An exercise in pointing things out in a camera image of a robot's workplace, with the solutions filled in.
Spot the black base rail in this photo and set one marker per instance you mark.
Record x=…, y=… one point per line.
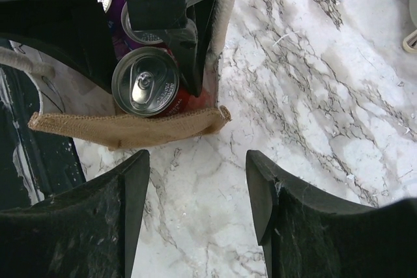
x=34, y=165

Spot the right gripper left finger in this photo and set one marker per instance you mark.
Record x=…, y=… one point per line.
x=89, y=231

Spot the round three-drawer storage box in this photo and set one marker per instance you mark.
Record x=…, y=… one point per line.
x=409, y=42

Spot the purple soda can front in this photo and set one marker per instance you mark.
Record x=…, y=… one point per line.
x=106, y=4

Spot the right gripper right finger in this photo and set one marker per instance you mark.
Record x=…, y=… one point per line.
x=307, y=232

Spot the red can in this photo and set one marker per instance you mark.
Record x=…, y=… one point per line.
x=146, y=83

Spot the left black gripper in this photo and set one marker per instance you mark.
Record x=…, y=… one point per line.
x=76, y=33

